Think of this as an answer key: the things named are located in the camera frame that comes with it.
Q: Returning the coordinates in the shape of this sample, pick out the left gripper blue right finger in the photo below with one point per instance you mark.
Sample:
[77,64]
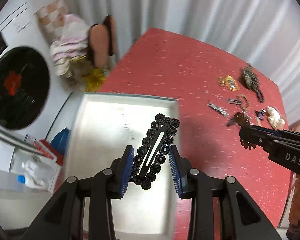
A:
[241,217]

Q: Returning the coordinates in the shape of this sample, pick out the red white package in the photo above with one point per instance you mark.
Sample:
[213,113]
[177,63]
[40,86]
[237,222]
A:
[45,148]

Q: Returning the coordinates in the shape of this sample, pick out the cream polka dot scrunchie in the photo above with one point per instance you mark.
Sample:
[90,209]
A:
[274,118]

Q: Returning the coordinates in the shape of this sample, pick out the black spiky hair clip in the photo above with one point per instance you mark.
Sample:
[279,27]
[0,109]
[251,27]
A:
[231,122]

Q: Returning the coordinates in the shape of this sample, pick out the silver rhinestone hair clip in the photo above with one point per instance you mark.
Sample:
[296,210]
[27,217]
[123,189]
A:
[218,109]

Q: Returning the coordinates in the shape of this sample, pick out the gold leaf hair pin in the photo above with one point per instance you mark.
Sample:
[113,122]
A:
[221,81]

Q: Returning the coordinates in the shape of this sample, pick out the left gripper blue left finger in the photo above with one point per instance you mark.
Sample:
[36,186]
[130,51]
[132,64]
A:
[62,216]

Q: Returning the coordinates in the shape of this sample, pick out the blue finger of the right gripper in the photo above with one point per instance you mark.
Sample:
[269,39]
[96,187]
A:
[262,131]
[249,141]

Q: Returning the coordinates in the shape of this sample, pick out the black small claw clip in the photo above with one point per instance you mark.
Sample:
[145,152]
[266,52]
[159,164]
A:
[260,114]

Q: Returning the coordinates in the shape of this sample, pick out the black beaded snap hair clip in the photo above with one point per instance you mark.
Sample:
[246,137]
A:
[151,155]

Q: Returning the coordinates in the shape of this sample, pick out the white plastic bottle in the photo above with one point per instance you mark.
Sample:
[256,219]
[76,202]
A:
[36,175]

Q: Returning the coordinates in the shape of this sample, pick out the brown snap hair clip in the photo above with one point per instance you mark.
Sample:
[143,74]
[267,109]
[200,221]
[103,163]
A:
[234,101]

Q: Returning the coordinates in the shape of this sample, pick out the pink white cloth pile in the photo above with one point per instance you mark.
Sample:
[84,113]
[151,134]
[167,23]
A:
[72,44]

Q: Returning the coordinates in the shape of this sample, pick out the leopard print scrunchie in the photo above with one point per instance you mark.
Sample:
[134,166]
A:
[250,78]

